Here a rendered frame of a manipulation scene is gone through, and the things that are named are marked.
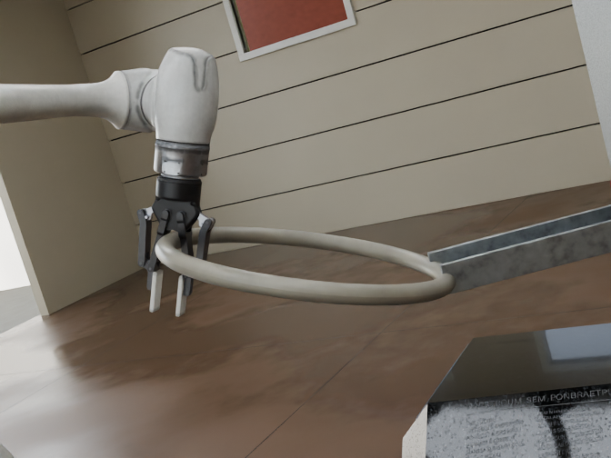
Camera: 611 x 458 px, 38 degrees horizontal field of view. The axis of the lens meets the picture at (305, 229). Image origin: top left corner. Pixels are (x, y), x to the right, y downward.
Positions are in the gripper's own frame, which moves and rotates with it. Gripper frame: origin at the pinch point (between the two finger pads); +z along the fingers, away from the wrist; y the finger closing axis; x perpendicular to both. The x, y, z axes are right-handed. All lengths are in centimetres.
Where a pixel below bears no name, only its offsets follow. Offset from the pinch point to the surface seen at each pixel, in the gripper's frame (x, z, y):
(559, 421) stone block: 14, 15, 68
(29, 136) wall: 683, 32, -418
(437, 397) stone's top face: 25, 18, 46
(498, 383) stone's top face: 26, 13, 57
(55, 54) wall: 744, -55, -429
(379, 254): 19.3, -8.8, 32.7
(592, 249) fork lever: 6, -17, 68
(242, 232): 15.2, -10.0, 7.5
